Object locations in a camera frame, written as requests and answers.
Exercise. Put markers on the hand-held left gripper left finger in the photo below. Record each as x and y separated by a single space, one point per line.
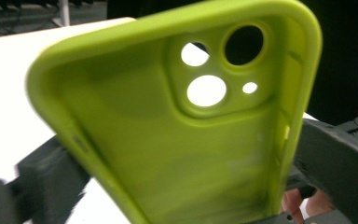
49 183

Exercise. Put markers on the white table board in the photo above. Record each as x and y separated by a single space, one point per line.
6 93

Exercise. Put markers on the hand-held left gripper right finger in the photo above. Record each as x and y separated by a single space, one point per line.
338 168

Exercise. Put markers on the white metal desk frame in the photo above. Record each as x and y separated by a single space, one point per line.
63 12

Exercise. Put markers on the green phone case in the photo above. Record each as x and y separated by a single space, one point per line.
136 140

